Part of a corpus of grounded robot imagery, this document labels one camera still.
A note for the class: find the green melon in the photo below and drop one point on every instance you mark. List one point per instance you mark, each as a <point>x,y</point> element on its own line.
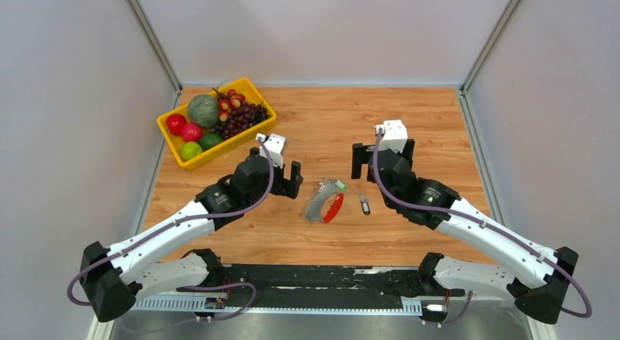
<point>203,110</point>

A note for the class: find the pink red apple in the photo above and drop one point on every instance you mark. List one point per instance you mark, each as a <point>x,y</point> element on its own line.
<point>191,132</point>

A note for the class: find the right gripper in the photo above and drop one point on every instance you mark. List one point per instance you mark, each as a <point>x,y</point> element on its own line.
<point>360,155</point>

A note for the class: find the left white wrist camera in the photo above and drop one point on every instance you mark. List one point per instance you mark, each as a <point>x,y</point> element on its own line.
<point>274,145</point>

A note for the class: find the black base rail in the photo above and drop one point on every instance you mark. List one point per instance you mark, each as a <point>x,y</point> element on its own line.
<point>306,289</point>

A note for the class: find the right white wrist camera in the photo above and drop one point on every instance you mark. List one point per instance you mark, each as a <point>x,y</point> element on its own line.
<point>394,136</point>

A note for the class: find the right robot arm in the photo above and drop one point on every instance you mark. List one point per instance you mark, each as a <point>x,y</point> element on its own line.
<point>538,279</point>

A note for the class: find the metal key holder red handle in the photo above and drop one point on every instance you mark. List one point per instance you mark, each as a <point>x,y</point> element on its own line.
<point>324,204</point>

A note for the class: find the red cherries bunch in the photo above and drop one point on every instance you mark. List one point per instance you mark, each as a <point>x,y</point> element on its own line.
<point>229,102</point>

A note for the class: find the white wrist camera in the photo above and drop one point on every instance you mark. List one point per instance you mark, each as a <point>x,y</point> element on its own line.
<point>394,136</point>
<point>274,145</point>

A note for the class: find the key with green tag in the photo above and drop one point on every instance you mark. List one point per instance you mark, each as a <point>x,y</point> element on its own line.
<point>341,186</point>

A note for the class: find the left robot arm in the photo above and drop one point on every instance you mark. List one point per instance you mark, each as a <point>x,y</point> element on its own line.
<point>113,278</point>

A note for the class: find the light green apple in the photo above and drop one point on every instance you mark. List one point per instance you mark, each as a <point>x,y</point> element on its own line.
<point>190,150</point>

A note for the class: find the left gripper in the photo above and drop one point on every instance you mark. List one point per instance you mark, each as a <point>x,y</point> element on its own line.
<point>288,187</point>

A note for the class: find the dark purple grape bunch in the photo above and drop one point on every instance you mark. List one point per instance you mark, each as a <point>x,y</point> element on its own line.
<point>247,117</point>

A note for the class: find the dark green lime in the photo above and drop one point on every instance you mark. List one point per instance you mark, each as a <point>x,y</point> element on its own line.
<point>210,140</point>

